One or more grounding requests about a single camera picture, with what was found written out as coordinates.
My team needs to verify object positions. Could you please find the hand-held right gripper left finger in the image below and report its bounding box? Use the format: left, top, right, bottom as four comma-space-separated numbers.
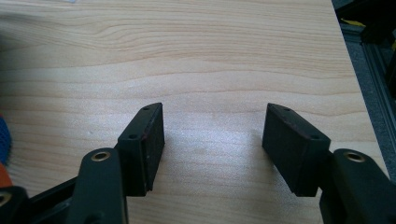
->
116, 102, 166, 198

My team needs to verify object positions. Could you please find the grey metal frame rail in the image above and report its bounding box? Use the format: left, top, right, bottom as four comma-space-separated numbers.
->
339, 22, 396, 183

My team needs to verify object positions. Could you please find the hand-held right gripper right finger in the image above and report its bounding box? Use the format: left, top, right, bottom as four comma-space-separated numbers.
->
262, 103, 332, 198

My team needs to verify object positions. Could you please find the blue mesh garment orange trim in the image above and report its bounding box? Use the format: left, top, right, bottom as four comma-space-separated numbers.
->
0, 113, 14, 189

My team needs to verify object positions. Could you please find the yellow strip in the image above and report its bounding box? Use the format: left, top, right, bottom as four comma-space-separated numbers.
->
340, 18, 367, 28

